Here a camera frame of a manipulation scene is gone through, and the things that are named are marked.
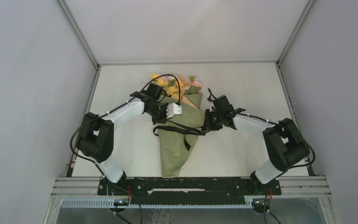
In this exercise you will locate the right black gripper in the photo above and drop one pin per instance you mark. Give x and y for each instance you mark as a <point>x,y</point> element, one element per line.
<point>208,125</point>

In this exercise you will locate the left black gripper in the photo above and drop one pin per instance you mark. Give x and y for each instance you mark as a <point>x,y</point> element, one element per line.
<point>163,118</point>

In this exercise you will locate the yellow flower stem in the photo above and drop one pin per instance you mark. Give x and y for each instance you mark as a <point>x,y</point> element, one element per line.
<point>171,84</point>

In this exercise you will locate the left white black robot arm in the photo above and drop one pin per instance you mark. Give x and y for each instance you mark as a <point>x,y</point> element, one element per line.
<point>93,140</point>

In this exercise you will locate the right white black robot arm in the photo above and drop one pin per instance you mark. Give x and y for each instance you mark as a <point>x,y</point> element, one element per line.
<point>285,145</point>

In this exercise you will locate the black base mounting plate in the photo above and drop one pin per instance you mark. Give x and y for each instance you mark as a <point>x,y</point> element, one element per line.
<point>198,190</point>

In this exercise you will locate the white slotted cable duct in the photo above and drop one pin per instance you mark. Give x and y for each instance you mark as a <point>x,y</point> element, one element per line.
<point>246,203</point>

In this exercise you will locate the aluminium frame rail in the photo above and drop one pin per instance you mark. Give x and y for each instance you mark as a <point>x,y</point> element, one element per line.
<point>290,186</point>

